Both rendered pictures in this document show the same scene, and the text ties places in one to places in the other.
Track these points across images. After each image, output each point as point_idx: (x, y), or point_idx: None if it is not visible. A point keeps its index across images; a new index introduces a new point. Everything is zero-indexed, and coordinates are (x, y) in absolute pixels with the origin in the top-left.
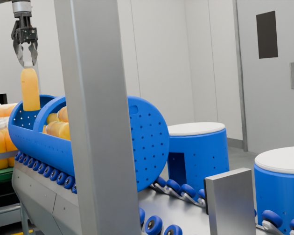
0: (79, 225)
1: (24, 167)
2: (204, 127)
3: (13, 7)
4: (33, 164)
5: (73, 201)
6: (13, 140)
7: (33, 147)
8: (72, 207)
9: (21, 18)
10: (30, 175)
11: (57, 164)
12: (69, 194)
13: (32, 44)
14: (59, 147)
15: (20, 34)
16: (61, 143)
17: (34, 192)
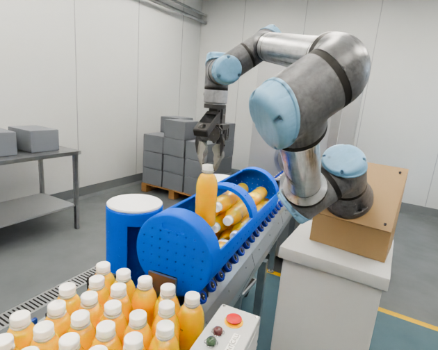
0: (267, 242)
1: (208, 299)
2: (138, 198)
3: (227, 96)
4: (227, 267)
5: (262, 237)
6: (217, 270)
7: (248, 235)
8: (261, 242)
9: (224, 112)
10: (225, 284)
11: (260, 223)
12: (258, 238)
13: (206, 142)
14: (270, 205)
15: (228, 132)
16: (272, 201)
17: (235, 286)
